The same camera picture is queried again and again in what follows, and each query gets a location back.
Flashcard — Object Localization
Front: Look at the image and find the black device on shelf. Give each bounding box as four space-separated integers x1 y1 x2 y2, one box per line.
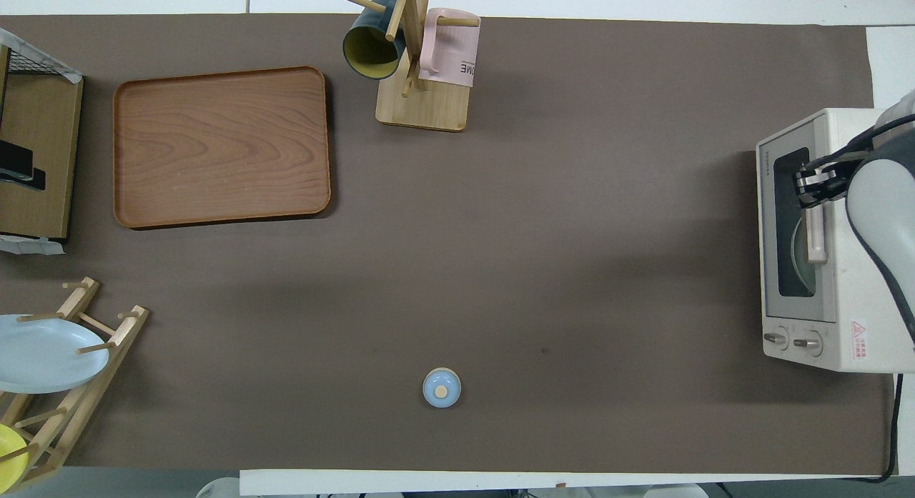
0 141 46 191

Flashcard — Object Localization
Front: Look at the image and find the light blue plate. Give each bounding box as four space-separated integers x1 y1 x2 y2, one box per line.
0 314 111 394

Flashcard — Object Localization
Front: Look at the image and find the white checked cloth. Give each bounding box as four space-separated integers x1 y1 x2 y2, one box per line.
0 28 84 84
0 235 66 257

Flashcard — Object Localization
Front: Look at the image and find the wooden dish rack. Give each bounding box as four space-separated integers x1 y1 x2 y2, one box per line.
0 277 151 495

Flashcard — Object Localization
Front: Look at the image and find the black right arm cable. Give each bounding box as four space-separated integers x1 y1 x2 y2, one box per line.
815 112 915 171

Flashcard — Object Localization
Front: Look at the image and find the wooden mug tree stand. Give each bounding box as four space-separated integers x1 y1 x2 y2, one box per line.
342 0 481 133

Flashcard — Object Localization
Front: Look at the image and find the pale green plate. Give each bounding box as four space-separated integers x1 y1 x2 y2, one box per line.
790 216 817 296

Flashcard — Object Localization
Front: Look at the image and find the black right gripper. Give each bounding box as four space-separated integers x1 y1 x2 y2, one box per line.
796 154 859 209

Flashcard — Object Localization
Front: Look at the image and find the toaster oven glass door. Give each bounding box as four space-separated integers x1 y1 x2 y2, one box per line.
758 119 839 323

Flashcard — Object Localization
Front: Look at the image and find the yellow plate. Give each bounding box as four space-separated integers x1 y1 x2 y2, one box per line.
0 423 31 489

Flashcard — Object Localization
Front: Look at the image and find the white toaster oven body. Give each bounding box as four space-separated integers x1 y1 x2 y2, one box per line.
756 108 915 374

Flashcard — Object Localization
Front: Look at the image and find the black power cable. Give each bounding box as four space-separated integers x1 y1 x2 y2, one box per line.
854 373 906 484

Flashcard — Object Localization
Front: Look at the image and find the brown wooden tray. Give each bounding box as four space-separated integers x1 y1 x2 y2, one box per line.
113 66 332 230

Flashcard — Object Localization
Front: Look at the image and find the wooden box with wire basket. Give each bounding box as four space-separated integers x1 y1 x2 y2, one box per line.
0 28 84 256

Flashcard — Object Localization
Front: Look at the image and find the pink mug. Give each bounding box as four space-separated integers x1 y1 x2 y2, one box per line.
418 7 481 88

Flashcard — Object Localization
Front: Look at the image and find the dark blue mug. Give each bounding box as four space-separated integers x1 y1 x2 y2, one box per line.
342 0 407 81

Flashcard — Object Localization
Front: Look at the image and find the brown table mat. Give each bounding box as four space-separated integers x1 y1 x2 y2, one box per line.
0 14 899 477

